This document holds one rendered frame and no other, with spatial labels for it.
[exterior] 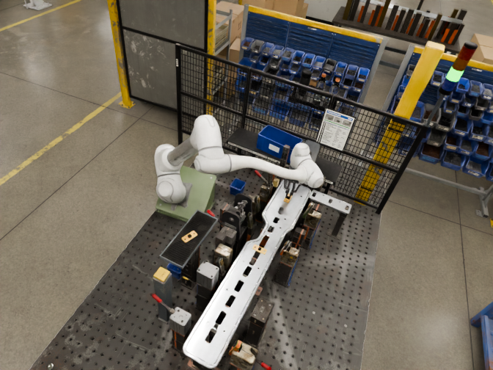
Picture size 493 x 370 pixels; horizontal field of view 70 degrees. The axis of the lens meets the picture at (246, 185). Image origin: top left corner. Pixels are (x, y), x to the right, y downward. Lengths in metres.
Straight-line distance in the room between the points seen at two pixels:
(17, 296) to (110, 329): 1.29
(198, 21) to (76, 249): 2.51
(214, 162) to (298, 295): 1.04
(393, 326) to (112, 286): 2.24
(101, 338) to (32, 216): 1.90
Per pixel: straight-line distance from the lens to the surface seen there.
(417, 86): 2.48
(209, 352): 1.84
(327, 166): 2.75
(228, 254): 2.00
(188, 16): 4.07
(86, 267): 3.36
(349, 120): 2.60
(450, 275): 3.96
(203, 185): 2.56
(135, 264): 2.44
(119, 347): 2.21
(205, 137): 1.89
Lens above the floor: 2.72
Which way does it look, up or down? 44 degrees down
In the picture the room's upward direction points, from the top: 9 degrees clockwise
